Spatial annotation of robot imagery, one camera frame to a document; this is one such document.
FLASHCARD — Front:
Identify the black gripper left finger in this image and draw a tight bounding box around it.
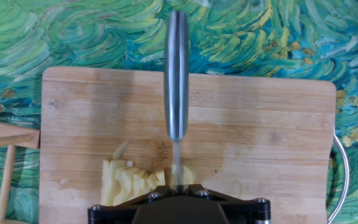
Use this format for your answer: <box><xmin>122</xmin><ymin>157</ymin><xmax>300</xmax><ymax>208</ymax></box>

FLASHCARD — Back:
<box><xmin>87</xmin><ymin>185</ymin><xmax>177</xmax><ymax>224</ymax></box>

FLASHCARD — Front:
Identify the thin potato slice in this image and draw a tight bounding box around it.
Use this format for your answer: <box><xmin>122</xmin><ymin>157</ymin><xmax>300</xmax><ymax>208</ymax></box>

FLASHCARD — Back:
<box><xmin>112</xmin><ymin>139</ymin><xmax>131</xmax><ymax>160</ymax></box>

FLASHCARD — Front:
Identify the painted landscape tablecloth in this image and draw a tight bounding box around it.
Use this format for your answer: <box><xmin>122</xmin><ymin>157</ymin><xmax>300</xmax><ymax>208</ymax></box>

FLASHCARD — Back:
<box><xmin>0</xmin><ymin>0</ymin><xmax>358</xmax><ymax>224</ymax></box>

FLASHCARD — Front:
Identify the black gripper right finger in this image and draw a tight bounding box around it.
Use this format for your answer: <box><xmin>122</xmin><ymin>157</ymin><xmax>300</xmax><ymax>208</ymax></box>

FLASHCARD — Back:
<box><xmin>180</xmin><ymin>184</ymin><xmax>272</xmax><ymax>224</ymax></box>

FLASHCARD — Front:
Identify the bamboo cutting board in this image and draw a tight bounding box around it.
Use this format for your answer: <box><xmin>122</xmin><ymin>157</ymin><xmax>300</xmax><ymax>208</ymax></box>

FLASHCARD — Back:
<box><xmin>38</xmin><ymin>66</ymin><xmax>351</xmax><ymax>224</ymax></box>

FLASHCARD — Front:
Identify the steel kitchen knife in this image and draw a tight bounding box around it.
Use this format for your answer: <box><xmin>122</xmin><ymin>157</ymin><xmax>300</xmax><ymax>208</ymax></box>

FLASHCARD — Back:
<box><xmin>163</xmin><ymin>11</ymin><xmax>190</xmax><ymax>191</ymax></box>

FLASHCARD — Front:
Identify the wooden peg rack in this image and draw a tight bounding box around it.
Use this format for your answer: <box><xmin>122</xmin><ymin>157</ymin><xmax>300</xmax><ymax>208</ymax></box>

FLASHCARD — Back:
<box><xmin>0</xmin><ymin>118</ymin><xmax>40</xmax><ymax>224</ymax></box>

